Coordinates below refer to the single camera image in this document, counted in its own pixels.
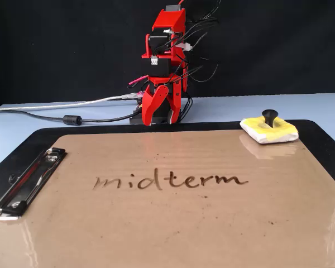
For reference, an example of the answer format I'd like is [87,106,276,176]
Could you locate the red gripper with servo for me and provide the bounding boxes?
[141,71,188,127]

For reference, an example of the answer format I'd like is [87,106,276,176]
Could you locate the yellow white sponge black knob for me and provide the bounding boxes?
[239,109,300,145]

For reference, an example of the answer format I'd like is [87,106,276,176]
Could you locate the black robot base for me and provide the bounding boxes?
[129,96,185,125]

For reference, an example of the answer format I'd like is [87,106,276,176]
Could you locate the controller circuit board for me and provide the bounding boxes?
[133,90,145,113]

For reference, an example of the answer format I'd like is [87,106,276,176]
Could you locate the brown clipboard board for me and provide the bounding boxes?
[0,128,335,268]

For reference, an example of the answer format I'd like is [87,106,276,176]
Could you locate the black backdrop cloth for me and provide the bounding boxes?
[0,0,335,108]

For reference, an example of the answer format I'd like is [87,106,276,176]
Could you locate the metal clipboard clip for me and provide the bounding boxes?
[0,147,67,222]

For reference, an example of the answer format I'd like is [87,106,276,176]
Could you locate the black desk mat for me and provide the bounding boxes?
[0,119,335,224]

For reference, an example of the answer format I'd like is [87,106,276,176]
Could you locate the black servo wires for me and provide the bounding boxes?
[156,0,222,124]

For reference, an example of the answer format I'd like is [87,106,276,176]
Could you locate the red pink wire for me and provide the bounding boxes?
[128,75,150,88]

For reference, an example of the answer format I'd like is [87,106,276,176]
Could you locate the black power cable with ferrite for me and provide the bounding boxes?
[0,109,142,127]

